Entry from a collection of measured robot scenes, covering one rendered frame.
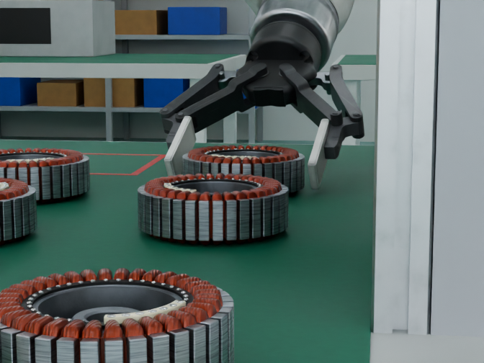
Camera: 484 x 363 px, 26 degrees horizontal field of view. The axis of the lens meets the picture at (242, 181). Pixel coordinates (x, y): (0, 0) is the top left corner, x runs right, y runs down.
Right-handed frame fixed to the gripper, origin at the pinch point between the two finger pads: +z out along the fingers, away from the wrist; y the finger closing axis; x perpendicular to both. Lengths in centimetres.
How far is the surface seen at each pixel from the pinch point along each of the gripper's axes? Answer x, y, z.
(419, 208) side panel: 23.5, -20.7, 32.0
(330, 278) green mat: 13.3, -14.2, 27.0
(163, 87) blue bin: -328, 228, -491
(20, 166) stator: 7.5, 16.0, 10.3
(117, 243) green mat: 10.6, 2.2, 22.2
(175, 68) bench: -127, 95, -210
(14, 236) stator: 12.4, 8.9, 24.0
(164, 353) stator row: 28, -12, 46
